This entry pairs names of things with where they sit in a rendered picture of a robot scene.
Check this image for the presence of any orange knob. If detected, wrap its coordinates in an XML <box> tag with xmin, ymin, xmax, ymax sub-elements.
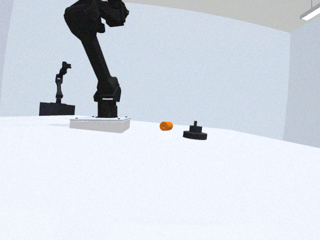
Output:
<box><xmin>159</xmin><ymin>121</ymin><xmax>173</xmax><ymax>131</ymax></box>

